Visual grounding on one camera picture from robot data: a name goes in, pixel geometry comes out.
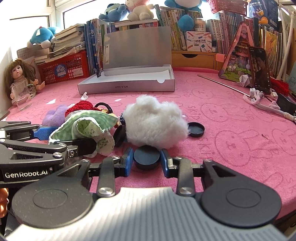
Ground blue upright books row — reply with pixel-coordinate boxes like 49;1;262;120
84;18;110;75

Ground white fluffy plush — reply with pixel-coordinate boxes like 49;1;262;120
122;94;188;149

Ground person's left hand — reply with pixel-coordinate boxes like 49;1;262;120
0;188;9;218

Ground clear glass mug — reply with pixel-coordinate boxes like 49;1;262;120
11;80;37;111

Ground white pink rabbit plush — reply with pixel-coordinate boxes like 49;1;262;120
125;0;154;21

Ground red plastic basket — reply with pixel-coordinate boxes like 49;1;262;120
38;50;90;85

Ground red crochet item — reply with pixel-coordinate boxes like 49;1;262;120
65;100;99;117

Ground purple fluffy plush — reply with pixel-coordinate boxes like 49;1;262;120
42;104;68;126

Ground white origami paper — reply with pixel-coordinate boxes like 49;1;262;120
239;74;252;87

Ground metal rod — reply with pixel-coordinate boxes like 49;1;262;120
197;74;251;98

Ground wooden drawer shelf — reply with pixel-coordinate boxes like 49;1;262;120
171;50;225;70

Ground upright books on shelf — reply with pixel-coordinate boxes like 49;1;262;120
154;4;283;77

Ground black round cap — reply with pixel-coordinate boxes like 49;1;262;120
133;145;160;170

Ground pink triangular house box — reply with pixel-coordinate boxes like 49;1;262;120
218;21;254;82

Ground brown hair doll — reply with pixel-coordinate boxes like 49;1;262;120
4;58;45;105

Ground label printer white box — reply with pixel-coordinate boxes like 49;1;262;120
186;31;212;52

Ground yellow red crochet scrunchie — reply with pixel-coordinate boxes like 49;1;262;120
94;102;120;128

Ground pink wire basket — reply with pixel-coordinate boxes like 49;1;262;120
207;0;248;16

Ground silver open cardboard box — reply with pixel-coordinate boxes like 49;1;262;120
77;27;176;94

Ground large blue penguin plush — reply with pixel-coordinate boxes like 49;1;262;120
165;0;202;32

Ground green checked cloth scrunchie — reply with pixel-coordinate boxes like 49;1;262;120
48;110;118;158

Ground blue Doraemon plush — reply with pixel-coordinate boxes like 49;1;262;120
27;27;56;49

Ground stack of horizontal books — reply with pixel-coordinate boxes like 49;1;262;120
33;24;86;65

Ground black smartphone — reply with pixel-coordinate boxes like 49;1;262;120
248;46;271;95

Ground black round lid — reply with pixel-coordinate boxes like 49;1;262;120
188;122;205;138

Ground blue elephant plush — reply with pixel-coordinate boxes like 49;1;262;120
99;4;127;23

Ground black round disc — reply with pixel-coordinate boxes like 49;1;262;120
113;125;126;147

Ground clear plastic dome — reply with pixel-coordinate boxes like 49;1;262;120
182;114;190;123

